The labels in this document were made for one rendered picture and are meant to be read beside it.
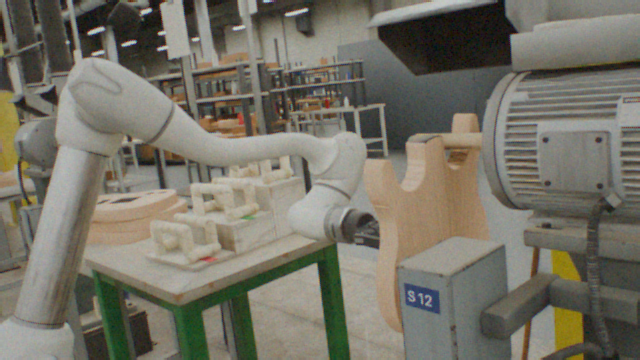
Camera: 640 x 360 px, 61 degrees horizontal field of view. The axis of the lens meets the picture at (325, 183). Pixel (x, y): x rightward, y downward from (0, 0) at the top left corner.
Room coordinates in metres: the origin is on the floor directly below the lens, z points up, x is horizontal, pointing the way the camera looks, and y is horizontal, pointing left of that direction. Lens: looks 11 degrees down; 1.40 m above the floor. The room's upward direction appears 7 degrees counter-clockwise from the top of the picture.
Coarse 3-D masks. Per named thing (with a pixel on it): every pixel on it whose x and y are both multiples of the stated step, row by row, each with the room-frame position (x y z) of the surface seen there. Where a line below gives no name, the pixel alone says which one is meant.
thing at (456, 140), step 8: (416, 136) 1.16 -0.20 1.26; (448, 136) 1.10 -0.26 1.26; (456, 136) 1.09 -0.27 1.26; (464, 136) 1.07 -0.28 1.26; (472, 136) 1.06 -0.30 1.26; (480, 136) 1.05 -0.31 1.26; (448, 144) 1.10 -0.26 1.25; (456, 144) 1.08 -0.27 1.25; (464, 144) 1.07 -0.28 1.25; (472, 144) 1.06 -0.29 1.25; (480, 144) 1.04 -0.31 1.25
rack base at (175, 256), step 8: (176, 248) 1.67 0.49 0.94; (152, 256) 1.61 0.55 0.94; (160, 256) 1.60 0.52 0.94; (168, 256) 1.59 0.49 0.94; (176, 256) 1.58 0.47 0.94; (216, 256) 1.53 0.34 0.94; (224, 256) 1.52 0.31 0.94; (232, 256) 1.54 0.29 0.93; (168, 264) 1.54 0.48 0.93; (176, 264) 1.51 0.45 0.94; (184, 264) 1.49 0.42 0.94; (192, 264) 1.48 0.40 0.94; (200, 264) 1.47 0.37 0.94; (208, 264) 1.48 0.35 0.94
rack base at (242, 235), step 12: (216, 216) 1.70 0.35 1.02; (252, 216) 1.64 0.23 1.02; (264, 216) 1.64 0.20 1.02; (192, 228) 1.70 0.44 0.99; (204, 228) 1.65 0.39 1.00; (216, 228) 1.61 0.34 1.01; (228, 228) 1.56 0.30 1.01; (240, 228) 1.57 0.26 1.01; (252, 228) 1.60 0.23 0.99; (264, 228) 1.63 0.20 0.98; (204, 240) 1.66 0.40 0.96; (228, 240) 1.57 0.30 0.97; (240, 240) 1.57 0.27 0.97; (252, 240) 1.60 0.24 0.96; (264, 240) 1.63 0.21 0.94; (240, 252) 1.56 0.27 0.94
